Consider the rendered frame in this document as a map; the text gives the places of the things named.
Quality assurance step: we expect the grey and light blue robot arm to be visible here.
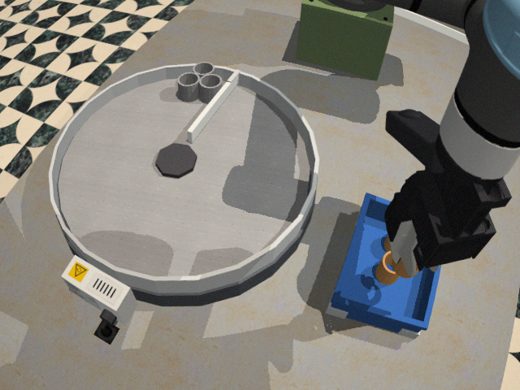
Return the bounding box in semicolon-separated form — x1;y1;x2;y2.
328;0;520;180

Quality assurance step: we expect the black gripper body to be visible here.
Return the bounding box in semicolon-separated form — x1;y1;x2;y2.
401;133;512;271

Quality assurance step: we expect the bronze bushing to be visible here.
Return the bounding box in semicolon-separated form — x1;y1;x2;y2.
384;236;391;252
392;260;418;279
375;251;400;285

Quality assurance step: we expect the blue plastic crate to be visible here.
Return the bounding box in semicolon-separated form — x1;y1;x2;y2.
325;194;441;339

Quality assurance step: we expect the grey metal sleeve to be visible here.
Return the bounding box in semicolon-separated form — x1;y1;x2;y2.
178;72;200;102
199;74;222;104
193;62;215;79

